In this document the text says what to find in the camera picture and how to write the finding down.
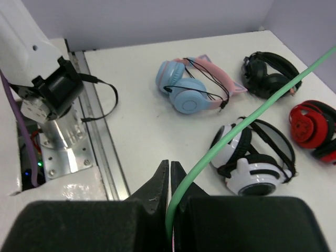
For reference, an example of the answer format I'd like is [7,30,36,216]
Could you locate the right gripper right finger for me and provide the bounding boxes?
[170,160,331,252]

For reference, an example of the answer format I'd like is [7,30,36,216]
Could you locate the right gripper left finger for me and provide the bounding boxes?
[1,160,169,251]

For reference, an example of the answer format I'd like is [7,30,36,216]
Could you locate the green headphone cable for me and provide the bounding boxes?
[165,45,336,245]

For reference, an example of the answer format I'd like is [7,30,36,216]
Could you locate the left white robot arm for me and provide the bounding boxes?
[1,1,83,124]

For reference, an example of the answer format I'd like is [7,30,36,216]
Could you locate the white black headphones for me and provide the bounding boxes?
[210,119,297,196]

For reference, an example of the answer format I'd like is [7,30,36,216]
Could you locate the pink cat ear headphones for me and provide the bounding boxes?
[155,55,247,114]

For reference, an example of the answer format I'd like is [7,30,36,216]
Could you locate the red headphones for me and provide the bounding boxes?
[289,100,335,164]

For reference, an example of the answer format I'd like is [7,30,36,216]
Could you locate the metal table rail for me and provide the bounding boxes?
[64,39,131,202]

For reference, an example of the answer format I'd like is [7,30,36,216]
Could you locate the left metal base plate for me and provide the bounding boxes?
[38,107,94,182]

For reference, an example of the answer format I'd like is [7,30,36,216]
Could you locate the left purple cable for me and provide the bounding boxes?
[0,69,40,188]

